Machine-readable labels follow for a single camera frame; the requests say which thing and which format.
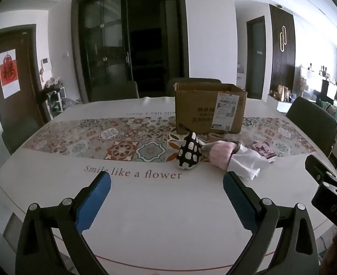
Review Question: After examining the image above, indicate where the pink Kuromi tissue pack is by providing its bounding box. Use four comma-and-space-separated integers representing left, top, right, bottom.
251, 140, 277, 163

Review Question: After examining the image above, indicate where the white cloth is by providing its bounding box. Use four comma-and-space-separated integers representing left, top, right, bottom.
227, 144, 271, 181

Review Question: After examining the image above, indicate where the pink towel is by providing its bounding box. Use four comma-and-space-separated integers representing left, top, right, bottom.
202, 140, 239, 171

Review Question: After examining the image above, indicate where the black white patterned pouch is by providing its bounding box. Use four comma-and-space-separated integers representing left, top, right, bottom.
177, 132, 202, 170

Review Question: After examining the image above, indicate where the dark chair right side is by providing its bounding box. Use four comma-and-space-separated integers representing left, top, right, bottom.
286, 97, 337, 157

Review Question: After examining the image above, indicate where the white tv cabinet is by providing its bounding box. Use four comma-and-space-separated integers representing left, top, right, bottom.
267, 96, 292, 115

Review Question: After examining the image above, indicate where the brown cardboard box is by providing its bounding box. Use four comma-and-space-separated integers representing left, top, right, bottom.
175, 82, 247, 135

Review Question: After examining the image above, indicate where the dark interior door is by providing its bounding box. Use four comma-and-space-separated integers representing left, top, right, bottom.
246, 16, 266, 99

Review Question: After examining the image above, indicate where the brown entrance door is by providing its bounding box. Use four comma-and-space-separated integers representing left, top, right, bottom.
0, 24, 47, 138

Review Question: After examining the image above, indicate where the shoe rack with plush toys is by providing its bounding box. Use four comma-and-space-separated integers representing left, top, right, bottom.
40, 78, 64, 118

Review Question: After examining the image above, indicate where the patterned tile table runner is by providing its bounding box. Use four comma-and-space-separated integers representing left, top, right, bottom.
23, 116, 315, 163

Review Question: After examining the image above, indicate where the dark chair behind table centre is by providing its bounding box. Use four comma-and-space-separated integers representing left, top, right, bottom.
166, 77, 222, 97

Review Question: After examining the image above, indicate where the dark chair behind table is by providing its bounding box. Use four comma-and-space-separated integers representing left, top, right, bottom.
90, 81, 139, 102
166, 77, 222, 97

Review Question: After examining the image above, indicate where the dark chair behind table left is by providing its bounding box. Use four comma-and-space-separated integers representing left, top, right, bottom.
90, 81, 139, 102

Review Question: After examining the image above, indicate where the red fu character poster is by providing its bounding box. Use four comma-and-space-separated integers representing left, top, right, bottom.
0, 49, 21, 99

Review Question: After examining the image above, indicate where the dark glass double door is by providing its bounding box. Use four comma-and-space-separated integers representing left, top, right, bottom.
71, 0, 189, 102

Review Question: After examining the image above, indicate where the gold wall ornament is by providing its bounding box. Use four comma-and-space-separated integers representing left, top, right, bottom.
279, 25, 287, 52

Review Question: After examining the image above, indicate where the wall intercom panel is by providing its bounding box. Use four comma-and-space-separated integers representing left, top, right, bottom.
41, 58, 52, 72

